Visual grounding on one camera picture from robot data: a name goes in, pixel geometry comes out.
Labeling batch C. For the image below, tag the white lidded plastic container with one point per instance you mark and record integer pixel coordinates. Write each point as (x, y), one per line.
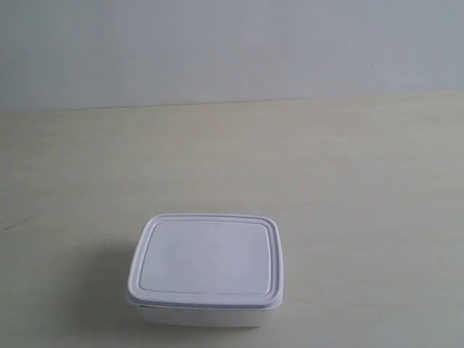
(210, 270)

